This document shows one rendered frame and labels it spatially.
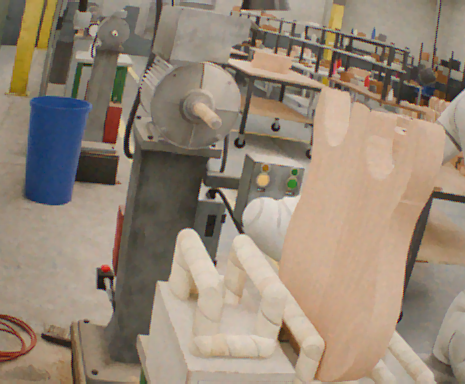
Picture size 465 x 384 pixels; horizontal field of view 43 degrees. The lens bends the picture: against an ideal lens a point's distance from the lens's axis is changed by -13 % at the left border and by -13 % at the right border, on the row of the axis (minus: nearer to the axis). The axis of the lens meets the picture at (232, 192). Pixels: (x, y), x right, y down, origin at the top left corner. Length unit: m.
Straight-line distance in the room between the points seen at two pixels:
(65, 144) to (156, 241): 2.48
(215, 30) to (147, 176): 0.66
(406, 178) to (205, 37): 0.84
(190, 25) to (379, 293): 0.88
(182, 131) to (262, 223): 0.46
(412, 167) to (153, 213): 1.38
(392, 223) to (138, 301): 1.47
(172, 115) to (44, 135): 2.72
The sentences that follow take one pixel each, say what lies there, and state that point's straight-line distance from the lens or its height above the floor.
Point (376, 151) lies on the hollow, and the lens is 0.86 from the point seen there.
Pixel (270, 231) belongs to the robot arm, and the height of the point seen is 1.07.
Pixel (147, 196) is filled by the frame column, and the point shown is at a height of 0.93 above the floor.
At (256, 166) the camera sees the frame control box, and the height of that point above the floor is 1.10.
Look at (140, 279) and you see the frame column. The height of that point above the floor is 0.65.
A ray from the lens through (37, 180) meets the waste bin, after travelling 4.56.
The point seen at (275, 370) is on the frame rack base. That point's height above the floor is 1.10.
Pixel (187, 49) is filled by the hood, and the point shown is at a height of 1.43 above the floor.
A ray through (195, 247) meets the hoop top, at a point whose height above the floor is 1.21.
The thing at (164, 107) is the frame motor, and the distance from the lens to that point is 1.79.
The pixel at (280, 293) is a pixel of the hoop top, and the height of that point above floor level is 1.20.
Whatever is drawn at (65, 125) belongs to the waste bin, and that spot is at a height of 0.60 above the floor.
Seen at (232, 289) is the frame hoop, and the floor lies 1.13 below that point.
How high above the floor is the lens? 1.53
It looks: 16 degrees down
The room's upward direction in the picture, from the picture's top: 12 degrees clockwise
